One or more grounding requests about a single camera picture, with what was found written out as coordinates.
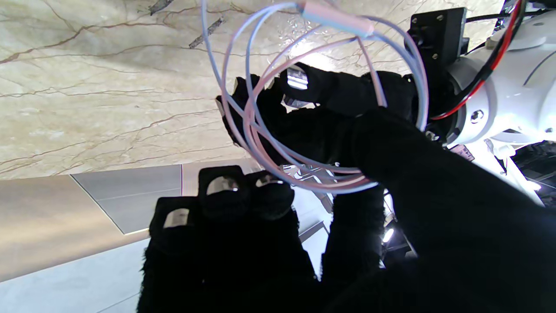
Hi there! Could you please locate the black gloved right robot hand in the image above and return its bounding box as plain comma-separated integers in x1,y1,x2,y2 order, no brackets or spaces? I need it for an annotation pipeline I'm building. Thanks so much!
137,108,556,313

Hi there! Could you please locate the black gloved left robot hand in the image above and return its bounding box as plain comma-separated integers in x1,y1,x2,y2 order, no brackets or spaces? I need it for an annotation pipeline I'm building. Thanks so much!
215,62,418,173

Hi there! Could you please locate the thin white cable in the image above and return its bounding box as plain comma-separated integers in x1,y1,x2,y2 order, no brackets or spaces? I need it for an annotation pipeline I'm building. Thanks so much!
201,0,430,195

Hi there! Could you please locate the black background box with light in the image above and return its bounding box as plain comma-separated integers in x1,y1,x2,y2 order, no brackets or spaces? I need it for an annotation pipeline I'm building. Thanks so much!
381,217,417,263

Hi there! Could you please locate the brown wooden conference table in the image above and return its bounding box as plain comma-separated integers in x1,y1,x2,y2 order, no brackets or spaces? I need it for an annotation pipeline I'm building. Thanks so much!
0,160,261,283

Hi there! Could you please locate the red black left arm cable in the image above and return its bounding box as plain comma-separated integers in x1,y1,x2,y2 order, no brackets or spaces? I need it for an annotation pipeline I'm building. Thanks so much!
430,0,529,121

